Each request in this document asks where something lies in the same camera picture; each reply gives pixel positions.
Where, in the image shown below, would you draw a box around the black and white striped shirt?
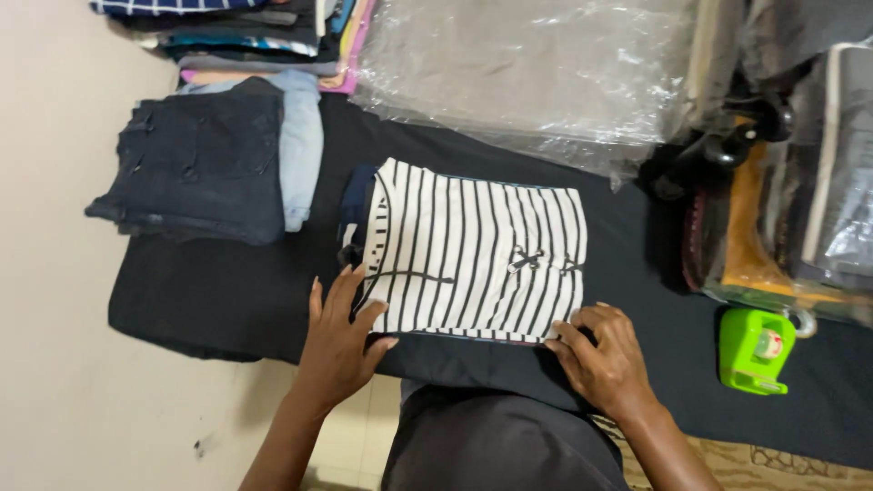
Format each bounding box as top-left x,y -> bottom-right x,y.
351,157 -> 589,345

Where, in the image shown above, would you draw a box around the black cloth sheet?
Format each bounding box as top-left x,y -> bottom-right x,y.
108,92 -> 873,471

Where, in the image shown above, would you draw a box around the heap of bagged garments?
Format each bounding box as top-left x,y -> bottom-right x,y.
641,0 -> 873,328

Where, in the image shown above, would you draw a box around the clear plastic bag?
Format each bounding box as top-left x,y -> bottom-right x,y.
349,0 -> 703,192

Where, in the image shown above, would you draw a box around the beige patterned mat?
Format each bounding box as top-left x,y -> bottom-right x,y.
592,415 -> 873,491

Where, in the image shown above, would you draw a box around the folded navy garment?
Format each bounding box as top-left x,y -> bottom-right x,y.
337,164 -> 380,270

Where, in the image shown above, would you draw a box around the stack of folded clothes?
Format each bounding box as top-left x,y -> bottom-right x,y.
90,0 -> 377,95

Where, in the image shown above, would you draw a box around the person's left hand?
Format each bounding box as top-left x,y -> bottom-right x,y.
296,265 -> 401,411

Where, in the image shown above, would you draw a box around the person's right hand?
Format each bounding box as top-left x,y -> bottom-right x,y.
544,303 -> 661,425

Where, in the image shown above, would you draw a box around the person's dark grey clothing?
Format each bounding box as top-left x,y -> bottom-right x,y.
381,378 -> 632,491

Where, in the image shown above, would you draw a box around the folded light blue jeans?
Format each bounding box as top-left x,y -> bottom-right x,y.
176,68 -> 325,233

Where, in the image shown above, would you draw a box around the green tape dispenser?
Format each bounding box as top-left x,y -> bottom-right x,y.
718,306 -> 818,396

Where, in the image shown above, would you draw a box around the folded dark denim jeans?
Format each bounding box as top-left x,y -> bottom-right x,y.
85,76 -> 286,246

